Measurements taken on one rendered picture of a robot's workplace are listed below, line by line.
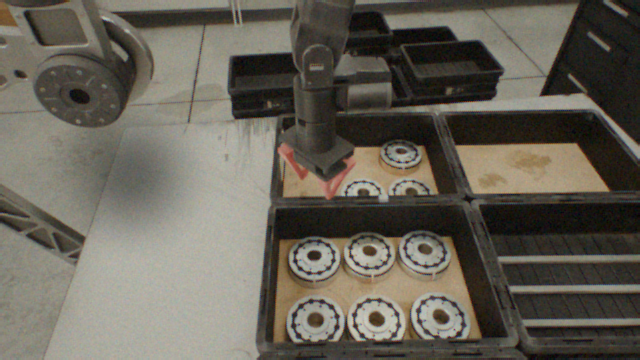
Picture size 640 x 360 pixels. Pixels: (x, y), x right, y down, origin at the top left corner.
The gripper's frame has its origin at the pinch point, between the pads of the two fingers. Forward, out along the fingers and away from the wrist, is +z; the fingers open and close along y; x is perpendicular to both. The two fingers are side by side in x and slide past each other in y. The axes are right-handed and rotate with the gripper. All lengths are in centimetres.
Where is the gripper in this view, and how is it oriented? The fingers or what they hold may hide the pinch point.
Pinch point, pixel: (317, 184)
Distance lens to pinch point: 69.0
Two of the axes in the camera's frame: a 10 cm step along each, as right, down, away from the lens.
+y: -7.1, -5.0, 4.9
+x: -7.0, 5.1, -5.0
